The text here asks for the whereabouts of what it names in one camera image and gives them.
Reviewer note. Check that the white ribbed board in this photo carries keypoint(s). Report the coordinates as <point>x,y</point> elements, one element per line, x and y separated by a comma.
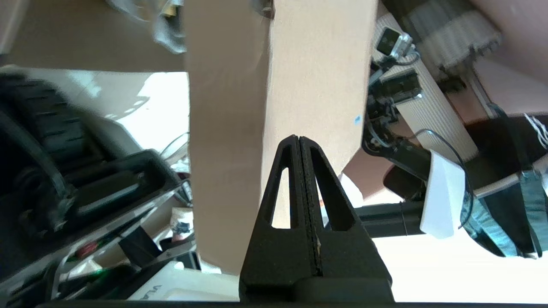
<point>445,115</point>

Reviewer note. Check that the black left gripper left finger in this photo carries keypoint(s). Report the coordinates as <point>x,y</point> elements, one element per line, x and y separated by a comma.
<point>274,256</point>

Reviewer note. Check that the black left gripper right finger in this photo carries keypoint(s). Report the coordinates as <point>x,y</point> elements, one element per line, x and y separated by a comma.
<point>346,252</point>

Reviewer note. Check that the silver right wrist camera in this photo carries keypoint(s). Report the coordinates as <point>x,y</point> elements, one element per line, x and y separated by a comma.
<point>390,40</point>

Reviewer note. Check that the grey ribbed radiator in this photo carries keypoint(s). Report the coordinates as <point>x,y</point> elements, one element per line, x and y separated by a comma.
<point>458,34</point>

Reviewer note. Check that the white lettered panel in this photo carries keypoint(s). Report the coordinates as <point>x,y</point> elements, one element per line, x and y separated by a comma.
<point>192,282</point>

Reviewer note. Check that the black fabric white logo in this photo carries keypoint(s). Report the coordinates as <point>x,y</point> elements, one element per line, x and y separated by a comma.
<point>505,149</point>

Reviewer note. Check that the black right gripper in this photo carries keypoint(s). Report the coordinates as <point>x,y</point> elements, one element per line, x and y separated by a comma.
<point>396,85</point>

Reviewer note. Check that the white mesh sneaker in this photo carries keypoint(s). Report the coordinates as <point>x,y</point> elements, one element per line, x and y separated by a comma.
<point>171,30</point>

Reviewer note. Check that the brown cardboard shoe box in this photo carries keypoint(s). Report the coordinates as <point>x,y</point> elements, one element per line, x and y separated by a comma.
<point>299,85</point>

